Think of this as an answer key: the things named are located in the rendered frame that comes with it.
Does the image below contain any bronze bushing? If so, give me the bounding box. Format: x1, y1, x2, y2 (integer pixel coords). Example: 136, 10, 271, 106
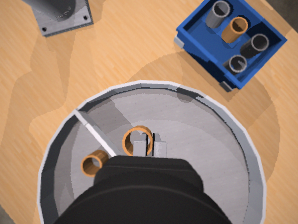
122, 125, 153, 156
81, 150, 109, 177
221, 17, 248, 43

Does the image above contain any blue crate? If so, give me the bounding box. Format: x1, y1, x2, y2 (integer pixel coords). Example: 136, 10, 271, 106
174, 0, 288, 92

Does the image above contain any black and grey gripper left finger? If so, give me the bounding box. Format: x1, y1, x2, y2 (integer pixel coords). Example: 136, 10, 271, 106
133, 133, 148, 157

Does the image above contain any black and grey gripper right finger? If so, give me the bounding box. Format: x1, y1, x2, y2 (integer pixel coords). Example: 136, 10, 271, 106
152, 133, 167, 158

